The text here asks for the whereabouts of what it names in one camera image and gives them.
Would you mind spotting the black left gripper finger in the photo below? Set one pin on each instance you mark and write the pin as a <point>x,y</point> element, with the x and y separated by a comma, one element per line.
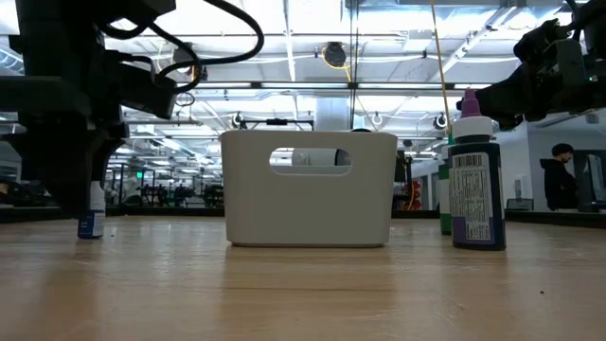
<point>57,170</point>
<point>113,142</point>

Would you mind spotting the small blue food colouring bottle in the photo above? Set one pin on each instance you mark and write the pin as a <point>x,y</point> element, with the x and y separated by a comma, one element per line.
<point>94,227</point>

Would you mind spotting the large green food colouring bottle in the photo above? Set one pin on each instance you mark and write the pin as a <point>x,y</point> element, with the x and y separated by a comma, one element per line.
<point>444,203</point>

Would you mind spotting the large purple food colouring bottle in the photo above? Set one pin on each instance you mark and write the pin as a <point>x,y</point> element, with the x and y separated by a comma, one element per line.
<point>475,203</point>

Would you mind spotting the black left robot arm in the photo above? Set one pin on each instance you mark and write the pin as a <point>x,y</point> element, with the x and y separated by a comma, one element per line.
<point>57,28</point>

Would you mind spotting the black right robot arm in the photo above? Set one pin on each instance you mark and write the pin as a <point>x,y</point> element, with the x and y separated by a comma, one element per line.
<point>596,19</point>

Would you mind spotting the red equipment stand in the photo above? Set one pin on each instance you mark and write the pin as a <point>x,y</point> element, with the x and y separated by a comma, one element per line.
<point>415,195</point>

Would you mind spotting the person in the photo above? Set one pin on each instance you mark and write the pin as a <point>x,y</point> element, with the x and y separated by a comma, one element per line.
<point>558,184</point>

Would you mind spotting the small grey box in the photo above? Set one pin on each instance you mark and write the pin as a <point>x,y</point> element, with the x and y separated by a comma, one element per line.
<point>520,204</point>

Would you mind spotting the short black hanging bar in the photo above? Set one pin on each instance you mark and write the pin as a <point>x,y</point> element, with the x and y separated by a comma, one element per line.
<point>277,122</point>

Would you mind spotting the white plastic storage bin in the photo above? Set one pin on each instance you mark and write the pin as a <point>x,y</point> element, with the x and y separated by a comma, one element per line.
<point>308,213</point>

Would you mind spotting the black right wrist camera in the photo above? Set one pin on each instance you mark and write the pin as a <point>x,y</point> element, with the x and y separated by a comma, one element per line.
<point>540,40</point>

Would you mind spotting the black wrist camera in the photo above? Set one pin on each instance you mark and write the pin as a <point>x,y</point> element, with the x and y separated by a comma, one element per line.
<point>540,40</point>
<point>147,92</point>

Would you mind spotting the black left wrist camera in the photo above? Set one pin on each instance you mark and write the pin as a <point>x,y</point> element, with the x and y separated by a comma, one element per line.
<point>147,92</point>

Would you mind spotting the white wall dispenser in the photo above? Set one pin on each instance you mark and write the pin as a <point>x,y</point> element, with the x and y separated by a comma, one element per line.
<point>522,187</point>

